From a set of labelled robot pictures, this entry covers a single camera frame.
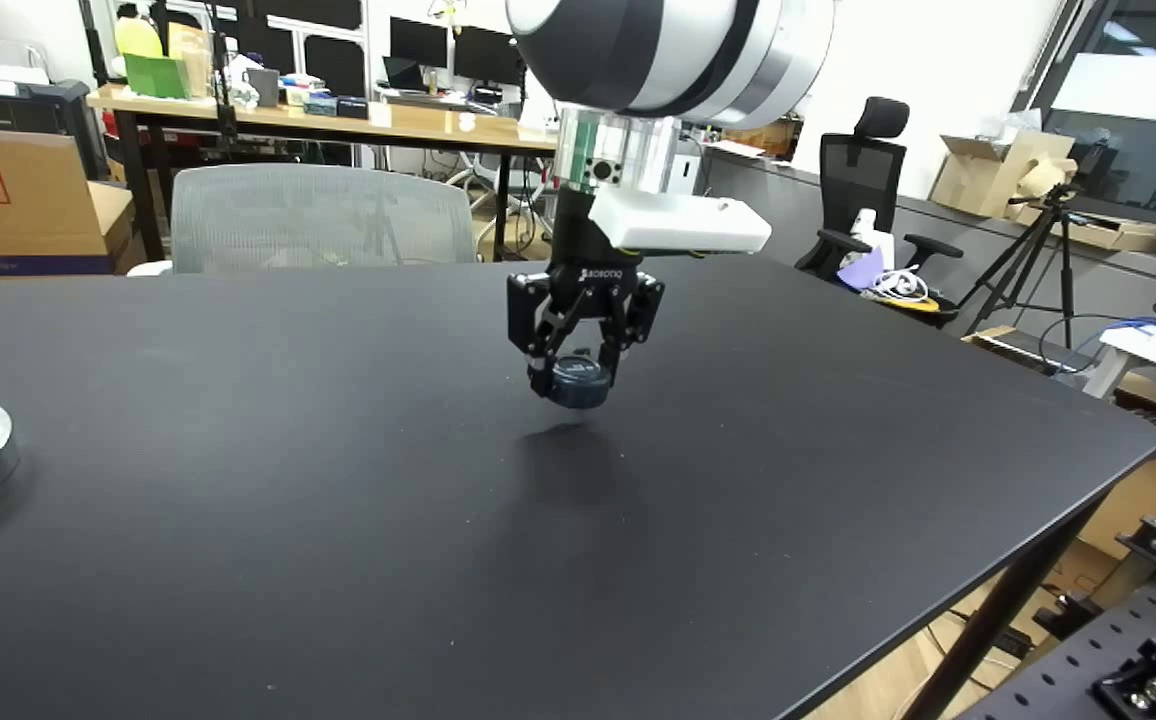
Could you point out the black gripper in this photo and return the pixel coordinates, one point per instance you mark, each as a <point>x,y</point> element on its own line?
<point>581,283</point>

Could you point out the blue measuring tape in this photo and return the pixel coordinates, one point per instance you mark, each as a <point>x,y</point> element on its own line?
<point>581,381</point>

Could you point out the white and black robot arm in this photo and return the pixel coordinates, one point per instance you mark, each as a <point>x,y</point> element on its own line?
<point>641,87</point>

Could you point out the white spray bottle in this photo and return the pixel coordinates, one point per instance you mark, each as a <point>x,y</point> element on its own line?
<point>873,237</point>

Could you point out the black office chair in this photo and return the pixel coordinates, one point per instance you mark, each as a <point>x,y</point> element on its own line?
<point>858,171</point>

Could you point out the grey mesh office chair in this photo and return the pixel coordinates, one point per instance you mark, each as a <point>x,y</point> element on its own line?
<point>259,218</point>

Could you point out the open cardboard box on counter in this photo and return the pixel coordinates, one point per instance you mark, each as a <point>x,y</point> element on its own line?
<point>981,172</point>

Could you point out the wooden desk with black legs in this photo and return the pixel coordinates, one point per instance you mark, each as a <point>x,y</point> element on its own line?
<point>147,116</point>

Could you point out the cardboard box with red label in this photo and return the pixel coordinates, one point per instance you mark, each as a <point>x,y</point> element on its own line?
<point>54,218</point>

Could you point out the black perforated metal breadboard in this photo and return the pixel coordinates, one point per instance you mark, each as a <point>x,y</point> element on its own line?
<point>1107,671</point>

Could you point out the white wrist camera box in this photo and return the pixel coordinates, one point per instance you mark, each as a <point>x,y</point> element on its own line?
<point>666,220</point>

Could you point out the black camera tripod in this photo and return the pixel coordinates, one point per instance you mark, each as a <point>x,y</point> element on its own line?
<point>1014,269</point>

